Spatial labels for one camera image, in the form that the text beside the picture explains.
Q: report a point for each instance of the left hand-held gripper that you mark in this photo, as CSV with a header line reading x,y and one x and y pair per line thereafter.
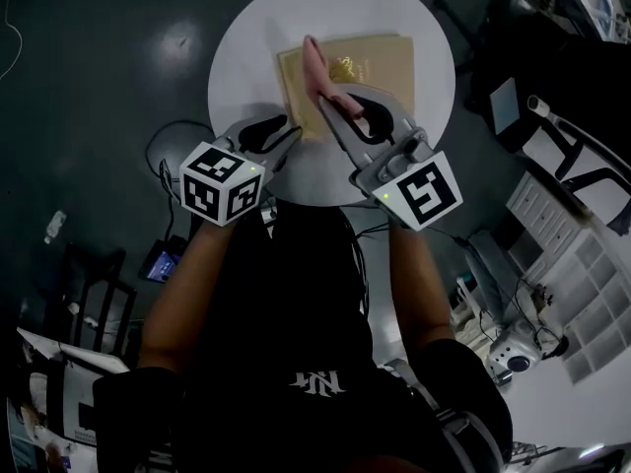
x,y
219,185

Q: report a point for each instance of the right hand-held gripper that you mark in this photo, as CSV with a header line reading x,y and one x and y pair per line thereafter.
x,y
424,192

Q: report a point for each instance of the tan book with gold print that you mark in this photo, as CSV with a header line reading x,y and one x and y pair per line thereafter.
x,y
384,62

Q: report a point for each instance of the pink cloth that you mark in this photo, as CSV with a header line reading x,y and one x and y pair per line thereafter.
x,y
315,69

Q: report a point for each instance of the person's left forearm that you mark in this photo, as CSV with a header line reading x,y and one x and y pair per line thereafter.
x,y
189,284

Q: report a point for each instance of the person's right forearm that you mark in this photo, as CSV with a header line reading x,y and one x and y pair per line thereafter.
x,y
419,289

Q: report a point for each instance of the grey laptop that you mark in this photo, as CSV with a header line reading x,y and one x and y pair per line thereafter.
x,y
505,106

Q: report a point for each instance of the black tablet with lit screen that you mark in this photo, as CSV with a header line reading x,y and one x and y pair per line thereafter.
x,y
160,264

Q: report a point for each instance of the grey padded chair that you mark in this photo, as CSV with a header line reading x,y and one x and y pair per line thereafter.
x,y
488,269

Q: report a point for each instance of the person's black shirt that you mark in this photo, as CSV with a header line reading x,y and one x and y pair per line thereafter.
x,y
296,338

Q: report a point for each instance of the black and white office chair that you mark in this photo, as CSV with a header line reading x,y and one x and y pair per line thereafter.
x,y
586,165

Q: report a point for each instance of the clear plastic bottle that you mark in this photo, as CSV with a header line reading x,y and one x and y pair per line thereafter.
x,y
55,225

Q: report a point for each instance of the white shelf cabinet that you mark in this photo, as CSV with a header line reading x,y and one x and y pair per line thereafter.
x,y
586,284

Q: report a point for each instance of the white round device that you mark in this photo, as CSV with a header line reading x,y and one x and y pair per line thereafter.
x,y
512,353

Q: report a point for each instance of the white cardboard box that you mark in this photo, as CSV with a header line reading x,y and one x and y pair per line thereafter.
x,y
64,392

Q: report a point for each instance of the small white camera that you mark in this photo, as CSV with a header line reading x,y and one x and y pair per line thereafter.
x,y
538,105

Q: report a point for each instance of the black frame chair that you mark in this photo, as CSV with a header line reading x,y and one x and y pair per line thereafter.
x,y
106,293

